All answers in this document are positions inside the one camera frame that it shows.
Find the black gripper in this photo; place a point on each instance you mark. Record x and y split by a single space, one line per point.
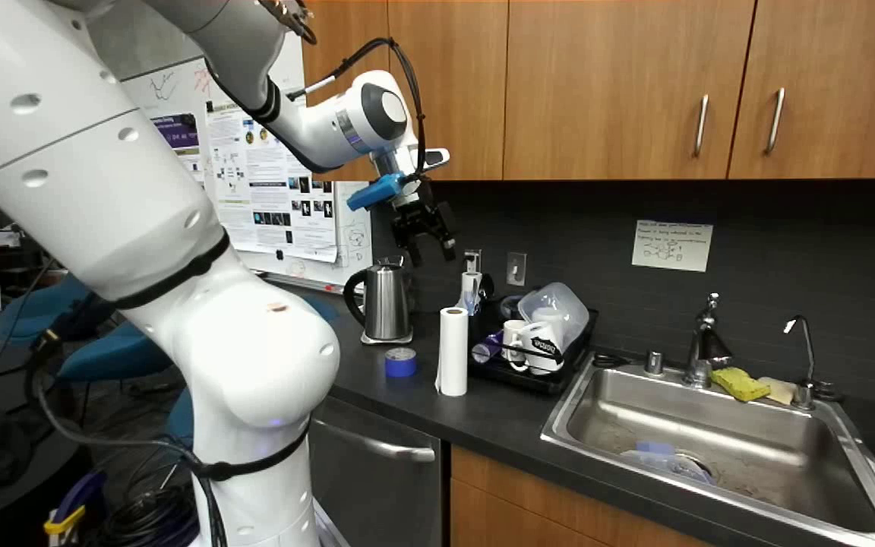
424 217

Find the blue tape roll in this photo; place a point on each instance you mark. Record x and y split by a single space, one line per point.
401 362

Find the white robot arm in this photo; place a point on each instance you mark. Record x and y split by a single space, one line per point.
95 182

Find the soap dispenser bottle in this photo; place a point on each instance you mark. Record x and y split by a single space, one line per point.
471 283

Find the white paper towel roll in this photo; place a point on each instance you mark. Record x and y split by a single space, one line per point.
453 353

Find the stainless steel electric kettle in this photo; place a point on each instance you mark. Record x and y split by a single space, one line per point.
378 301

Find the black dish rack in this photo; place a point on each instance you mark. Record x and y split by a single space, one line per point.
490 366

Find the clear plastic container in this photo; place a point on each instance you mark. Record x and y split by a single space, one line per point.
560 305

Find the whiteboard with papers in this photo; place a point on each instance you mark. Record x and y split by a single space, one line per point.
284 221

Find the white mug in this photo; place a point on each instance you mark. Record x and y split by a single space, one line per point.
530 346

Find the wooden upper cabinets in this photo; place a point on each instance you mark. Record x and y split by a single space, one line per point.
630 90

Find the wooden cabinets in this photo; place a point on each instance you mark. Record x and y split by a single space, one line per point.
630 90
498 504

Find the stainless steel dishwasher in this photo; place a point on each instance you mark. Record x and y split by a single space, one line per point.
380 482

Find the wooden lower cabinets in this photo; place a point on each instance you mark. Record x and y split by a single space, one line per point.
498 504

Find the chrome kitchen faucet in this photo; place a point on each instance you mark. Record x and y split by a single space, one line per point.
707 346

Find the blue item in sink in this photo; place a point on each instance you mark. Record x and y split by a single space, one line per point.
668 460

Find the yellow sponge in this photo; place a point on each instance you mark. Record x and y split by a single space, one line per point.
738 383

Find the blue chair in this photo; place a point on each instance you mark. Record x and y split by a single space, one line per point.
78 339

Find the small chrome faucet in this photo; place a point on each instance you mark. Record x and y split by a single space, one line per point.
799 325

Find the stainless steel sink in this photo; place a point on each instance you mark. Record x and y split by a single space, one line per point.
807 469

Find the wall power outlet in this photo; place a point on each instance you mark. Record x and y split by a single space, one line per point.
515 268

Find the white wall notice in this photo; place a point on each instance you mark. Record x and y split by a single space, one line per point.
672 243

